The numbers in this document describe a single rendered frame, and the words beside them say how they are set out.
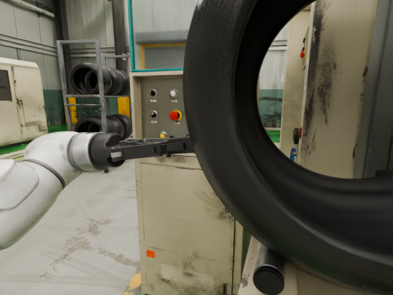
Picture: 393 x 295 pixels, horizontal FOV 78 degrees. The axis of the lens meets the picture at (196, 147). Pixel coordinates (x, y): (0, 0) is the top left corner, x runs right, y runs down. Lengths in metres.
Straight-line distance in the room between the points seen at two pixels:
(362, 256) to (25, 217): 0.52
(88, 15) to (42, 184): 11.36
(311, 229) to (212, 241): 0.90
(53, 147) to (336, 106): 0.67
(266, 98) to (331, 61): 8.75
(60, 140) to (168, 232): 0.82
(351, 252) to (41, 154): 0.56
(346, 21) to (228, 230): 0.88
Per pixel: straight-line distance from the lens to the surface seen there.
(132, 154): 0.47
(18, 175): 0.55
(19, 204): 0.54
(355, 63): 0.71
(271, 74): 9.53
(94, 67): 3.92
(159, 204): 1.23
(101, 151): 0.53
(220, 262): 1.26
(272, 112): 9.46
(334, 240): 0.36
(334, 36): 0.71
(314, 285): 0.59
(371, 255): 0.37
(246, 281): 0.46
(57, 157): 0.59
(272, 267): 0.41
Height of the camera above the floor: 1.16
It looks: 12 degrees down
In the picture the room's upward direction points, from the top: straight up
